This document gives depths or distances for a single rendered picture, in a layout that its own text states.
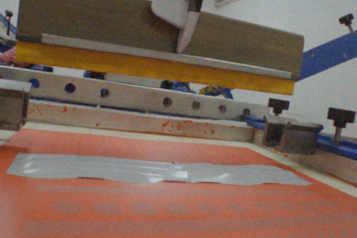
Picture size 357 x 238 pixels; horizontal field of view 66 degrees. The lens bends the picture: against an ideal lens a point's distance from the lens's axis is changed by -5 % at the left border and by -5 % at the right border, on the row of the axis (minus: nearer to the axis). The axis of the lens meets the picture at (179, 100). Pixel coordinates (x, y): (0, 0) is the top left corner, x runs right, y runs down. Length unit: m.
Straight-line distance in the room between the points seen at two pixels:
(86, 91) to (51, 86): 0.07
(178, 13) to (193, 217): 0.24
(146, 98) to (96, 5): 0.30
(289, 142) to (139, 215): 0.31
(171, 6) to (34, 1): 0.16
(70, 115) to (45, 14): 0.22
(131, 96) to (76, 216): 0.42
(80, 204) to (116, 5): 0.24
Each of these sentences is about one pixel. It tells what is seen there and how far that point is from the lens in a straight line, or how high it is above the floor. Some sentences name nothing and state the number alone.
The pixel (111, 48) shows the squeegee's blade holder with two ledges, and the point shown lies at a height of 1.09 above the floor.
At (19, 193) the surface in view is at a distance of 0.26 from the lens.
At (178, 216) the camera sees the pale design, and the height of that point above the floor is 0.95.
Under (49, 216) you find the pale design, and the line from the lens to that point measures 0.22.
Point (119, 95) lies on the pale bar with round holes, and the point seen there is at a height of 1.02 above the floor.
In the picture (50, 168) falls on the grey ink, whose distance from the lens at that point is 0.30.
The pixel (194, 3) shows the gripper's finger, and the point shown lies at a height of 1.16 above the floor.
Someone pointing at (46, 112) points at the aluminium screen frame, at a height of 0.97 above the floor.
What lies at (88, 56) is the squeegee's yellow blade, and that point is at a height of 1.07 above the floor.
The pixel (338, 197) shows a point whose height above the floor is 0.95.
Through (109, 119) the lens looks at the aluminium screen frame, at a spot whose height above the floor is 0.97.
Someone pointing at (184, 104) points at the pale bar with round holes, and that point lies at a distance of 0.64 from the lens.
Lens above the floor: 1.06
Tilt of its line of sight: 3 degrees down
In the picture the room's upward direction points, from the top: 9 degrees clockwise
